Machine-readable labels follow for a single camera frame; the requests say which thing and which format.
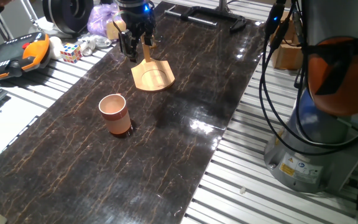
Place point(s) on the black filament spool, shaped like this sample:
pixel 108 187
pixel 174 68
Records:
pixel 61 15

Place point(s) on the open brown cardboard box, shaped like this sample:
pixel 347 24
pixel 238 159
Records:
pixel 286 56

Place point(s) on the black stand with silver pole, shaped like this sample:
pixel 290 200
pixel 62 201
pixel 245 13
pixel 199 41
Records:
pixel 210 14

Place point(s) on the pink white ribbed cup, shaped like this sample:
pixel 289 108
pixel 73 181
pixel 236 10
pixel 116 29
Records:
pixel 117 119

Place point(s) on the bare person's hand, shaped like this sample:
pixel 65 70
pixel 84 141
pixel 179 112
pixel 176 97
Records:
pixel 2 2

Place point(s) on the colourful Rubik's cube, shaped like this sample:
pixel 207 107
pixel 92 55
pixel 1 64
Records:
pixel 71 53

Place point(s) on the purple plastic bag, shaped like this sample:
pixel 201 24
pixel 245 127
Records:
pixel 99 18

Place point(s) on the small beige box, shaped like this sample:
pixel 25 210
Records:
pixel 113 31

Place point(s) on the dark marble pattern mat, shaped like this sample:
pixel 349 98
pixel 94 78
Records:
pixel 73 174

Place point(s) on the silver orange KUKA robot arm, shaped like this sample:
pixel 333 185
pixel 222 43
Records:
pixel 322 130

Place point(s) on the crumpled clear plastic wrap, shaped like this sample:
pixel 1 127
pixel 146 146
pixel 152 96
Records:
pixel 96 40

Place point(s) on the white round object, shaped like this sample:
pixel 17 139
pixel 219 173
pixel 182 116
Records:
pixel 55 46

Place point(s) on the black orange teach pendant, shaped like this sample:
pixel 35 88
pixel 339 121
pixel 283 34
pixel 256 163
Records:
pixel 8 59

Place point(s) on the small white scrap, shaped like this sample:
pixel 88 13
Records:
pixel 243 190

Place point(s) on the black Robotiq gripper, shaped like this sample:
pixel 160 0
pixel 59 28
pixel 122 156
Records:
pixel 137 17

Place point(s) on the thin silver rod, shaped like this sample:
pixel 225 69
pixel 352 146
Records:
pixel 30 11

